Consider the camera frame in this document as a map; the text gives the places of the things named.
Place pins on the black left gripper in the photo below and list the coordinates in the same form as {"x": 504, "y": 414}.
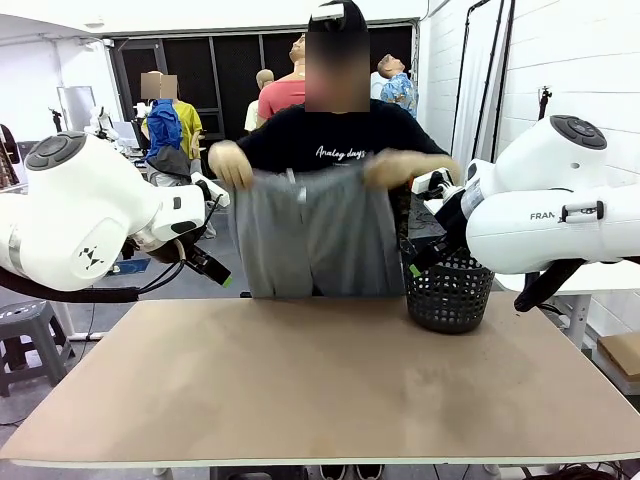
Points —
{"x": 201, "y": 261}

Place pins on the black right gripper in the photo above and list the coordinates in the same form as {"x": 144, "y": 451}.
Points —
{"x": 452, "y": 222}

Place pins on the black perforated plastic basket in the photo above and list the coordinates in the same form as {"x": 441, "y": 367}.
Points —
{"x": 450, "y": 300}

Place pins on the grey shorts garment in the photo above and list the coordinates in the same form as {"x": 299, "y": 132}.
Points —
{"x": 320, "y": 240}

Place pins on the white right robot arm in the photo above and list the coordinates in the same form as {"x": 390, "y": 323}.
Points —
{"x": 550, "y": 200}

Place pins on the person's left forearm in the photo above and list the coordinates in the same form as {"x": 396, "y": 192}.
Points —
{"x": 435, "y": 167}

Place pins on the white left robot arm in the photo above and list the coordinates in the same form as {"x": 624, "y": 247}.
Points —
{"x": 75, "y": 210}

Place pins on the person's left hand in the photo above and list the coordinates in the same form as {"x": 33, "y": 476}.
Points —
{"x": 387, "y": 170}

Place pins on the person's right hand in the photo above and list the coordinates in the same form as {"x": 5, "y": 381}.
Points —
{"x": 230, "y": 165}

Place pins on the person in black T-shirt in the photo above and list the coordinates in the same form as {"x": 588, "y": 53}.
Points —
{"x": 340, "y": 135}

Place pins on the person in yellow shirt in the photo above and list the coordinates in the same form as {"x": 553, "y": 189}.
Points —
{"x": 162, "y": 130}

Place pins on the white side table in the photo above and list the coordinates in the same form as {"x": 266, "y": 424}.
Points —
{"x": 590, "y": 285}

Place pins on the mannequin in blue floral shirt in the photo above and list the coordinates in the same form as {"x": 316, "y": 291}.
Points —
{"x": 400, "y": 90}

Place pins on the black curved pipe stand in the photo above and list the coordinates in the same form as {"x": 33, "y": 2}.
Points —
{"x": 462, "y": 75}

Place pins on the mannequin in red crop top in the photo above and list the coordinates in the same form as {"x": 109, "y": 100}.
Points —
{"x": 282, "y": 95}

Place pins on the small white background robot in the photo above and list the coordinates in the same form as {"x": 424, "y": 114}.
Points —
{"x": 102, "y": 122}

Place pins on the black straight pole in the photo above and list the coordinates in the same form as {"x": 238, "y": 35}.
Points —
{"x": 504, "y": 75}

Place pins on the grey plastic stool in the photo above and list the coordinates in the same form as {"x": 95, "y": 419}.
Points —
{"x": 30, "y": 340}

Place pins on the brown cardboard box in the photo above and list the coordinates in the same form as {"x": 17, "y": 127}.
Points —
{"x": 622, "y": 355}

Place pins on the black white sneaker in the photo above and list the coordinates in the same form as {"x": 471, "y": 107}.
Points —
{"x": 370, "y": 472}
{"x": 333, "y": 472}

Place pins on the dark patterned hanging garment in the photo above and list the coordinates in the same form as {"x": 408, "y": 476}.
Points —
{"x": 7, "y": 155}

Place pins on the black baseball cap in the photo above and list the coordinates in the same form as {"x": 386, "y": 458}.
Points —
{"x": 345, "y": 15}

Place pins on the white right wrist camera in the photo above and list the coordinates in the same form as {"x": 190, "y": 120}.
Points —
{"x": 422, "y": 184}

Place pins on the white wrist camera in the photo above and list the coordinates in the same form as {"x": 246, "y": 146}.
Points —
{"x": 422, "y": 184}
{"x": 215, "y": 189}

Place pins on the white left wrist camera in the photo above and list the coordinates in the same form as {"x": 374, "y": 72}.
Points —
{"x": 215, "y": 189}

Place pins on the grey framed wall board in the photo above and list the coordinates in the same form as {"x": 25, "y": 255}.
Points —
{"x": 75, "y": 107}

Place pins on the black tripod with camera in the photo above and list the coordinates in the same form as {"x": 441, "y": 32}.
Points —
{"x": 56, "y": 120}

